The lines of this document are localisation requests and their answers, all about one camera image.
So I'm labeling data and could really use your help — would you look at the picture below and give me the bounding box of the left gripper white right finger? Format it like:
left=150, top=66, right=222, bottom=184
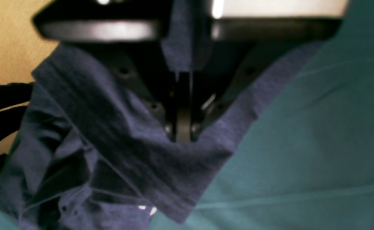
left=190, top=0, right=350, bottom=142

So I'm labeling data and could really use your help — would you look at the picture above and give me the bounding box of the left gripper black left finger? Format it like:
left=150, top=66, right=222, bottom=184
left=32, top=0, right=176, bottom=142

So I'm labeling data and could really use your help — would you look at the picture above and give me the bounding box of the blue-grey T-shirt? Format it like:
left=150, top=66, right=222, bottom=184
left=0, top=0, right=323, bottom=230

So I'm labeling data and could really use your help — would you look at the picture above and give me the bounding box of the teal table cloth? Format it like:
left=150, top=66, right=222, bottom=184
left=0, top=0, right=374, bottom=230

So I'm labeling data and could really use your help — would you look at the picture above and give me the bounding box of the black bag, bottom right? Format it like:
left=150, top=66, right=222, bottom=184
left=0, top=82, right=34, bottom=141

